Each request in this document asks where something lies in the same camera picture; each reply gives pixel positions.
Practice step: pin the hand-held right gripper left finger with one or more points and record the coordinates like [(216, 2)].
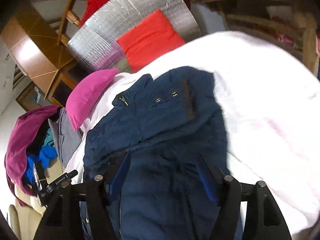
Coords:
[(120, 175)]

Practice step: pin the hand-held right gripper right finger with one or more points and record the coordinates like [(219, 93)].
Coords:
[(207, 180)]

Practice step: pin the navy blue zip jacket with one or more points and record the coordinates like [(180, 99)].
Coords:
[(162, 130)]

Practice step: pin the pile of clothes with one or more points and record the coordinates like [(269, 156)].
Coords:
[(22, 135)]

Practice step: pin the cream sofa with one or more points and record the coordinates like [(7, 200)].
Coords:
[(22, 220)]

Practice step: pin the bright blue garment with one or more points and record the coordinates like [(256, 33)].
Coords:
[(47, 155)]

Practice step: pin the teal garment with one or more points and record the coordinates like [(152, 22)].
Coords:
[(48, 138)]

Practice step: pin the grey garment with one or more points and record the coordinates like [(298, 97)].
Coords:
[(67, 140)]

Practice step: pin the pink pillow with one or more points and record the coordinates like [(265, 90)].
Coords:
[(90, 97)]

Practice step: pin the white bed blanket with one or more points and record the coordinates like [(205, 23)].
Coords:
[(262, 105)]

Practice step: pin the wooden lattice door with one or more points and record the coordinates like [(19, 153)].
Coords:
[(27, 97)]

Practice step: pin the silver foil-wrapped panel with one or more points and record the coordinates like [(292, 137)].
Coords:
[(100, 42)]

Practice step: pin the red-orange pillow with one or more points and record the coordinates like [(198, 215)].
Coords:
[(150, 40)]

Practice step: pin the wooden column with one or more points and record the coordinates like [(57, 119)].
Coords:
[(37, 42)]

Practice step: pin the wooden stair railing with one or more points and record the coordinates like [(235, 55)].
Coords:
[(72, 12)]

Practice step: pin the wooden table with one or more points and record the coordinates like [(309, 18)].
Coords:
[(310, 45)]

